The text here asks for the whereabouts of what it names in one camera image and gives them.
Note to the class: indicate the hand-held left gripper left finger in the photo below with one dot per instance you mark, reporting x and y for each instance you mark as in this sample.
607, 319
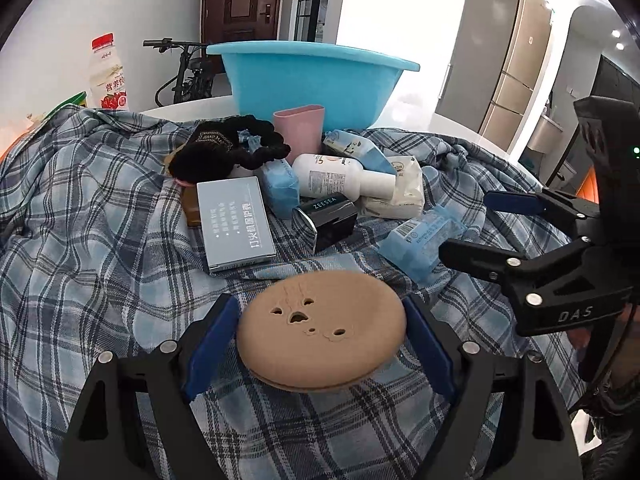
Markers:
210, 347

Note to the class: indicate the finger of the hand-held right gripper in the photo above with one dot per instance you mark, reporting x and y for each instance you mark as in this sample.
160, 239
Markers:
475, 255
510, 201

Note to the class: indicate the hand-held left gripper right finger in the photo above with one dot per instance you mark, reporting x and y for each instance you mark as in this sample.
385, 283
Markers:
430, 347

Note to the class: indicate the tan round perforated disc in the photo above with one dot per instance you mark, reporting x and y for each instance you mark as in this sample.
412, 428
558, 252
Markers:
320, 330

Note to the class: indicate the blue plastic basin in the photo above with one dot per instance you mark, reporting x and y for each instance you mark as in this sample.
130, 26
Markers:
310, 85

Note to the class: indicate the person's right hand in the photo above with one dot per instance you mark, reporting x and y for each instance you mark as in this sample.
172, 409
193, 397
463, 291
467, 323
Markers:
631, 327

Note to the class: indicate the blue tissue pack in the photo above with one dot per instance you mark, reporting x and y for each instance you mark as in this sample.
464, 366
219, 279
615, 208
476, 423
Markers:
425, 240
280, 187
355, 147

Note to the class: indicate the white sink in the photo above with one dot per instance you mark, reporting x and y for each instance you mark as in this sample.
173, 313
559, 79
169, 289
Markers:
546, 132

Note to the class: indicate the white tissue pack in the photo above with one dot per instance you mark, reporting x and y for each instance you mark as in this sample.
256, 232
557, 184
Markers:
402, 190

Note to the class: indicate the silver flat box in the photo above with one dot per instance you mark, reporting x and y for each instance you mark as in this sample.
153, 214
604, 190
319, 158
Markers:
235, 225

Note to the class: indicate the brown flat object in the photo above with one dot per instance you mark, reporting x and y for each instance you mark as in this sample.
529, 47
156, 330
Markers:
190, 210

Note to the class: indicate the blue plaid shirt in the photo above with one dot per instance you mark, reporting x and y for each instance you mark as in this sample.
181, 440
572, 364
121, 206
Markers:
100, 260

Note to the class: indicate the grey and gold refrigerator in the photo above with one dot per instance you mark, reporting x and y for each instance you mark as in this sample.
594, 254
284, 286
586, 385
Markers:
500, 60

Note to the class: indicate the black glossy box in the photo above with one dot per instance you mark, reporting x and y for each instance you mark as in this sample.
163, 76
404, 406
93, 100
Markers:
330, 220

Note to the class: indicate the dark cabinet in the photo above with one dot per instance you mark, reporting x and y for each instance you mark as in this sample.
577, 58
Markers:
620, 85

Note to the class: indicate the white lotion bottle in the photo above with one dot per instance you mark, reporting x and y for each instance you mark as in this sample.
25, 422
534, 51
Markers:
330, 175

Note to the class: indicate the black hair scrunchie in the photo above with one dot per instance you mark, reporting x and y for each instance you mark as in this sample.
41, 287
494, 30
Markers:
200, 160

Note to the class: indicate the pink cup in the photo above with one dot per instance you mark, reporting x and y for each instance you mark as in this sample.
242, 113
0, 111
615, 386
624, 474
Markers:
299, 130

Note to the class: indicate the black bicycle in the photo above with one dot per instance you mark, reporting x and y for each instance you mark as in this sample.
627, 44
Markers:
190, 80

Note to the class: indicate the black framed glass door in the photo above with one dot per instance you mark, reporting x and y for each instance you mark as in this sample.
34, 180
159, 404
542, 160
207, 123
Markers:
310, 0

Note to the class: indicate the orange and white tissue box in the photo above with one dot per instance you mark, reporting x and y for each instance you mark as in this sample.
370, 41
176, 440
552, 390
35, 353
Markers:
17, 137

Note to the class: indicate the red cap milk bottle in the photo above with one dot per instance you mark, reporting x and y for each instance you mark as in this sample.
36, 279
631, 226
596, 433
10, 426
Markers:
107, 80

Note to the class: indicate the brown entrance door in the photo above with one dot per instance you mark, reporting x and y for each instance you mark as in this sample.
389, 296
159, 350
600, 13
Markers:
240, 0

